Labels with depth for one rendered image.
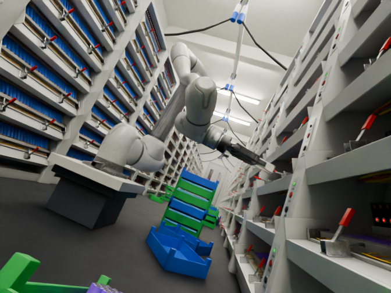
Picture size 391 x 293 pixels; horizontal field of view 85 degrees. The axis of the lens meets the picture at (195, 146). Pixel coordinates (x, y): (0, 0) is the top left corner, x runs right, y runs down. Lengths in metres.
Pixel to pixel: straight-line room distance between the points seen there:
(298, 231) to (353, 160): 0.25
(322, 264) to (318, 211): 0.22
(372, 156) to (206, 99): 0.49
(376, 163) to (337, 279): 0.19
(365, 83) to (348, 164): 0.19
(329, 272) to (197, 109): 0.57
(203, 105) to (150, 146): 0.57
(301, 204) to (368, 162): 0.25
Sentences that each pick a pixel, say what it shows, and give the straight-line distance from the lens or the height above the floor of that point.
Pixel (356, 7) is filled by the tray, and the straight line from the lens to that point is 0.96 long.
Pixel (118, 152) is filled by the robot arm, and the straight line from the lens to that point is 1.13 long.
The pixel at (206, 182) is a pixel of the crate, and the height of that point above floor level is 0.43.
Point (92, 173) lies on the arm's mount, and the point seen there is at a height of 0.22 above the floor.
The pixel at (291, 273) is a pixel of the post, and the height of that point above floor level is 0.22.
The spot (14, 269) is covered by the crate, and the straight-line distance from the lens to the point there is 0.29.
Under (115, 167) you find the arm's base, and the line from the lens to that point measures 1.14.
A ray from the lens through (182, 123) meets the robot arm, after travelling 0.88.
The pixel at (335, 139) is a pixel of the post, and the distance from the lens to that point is 0.71.
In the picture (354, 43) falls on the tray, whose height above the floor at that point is 0.85.
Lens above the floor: 0.30
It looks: 12 degrees up
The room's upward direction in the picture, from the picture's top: 23 degrees clockwise
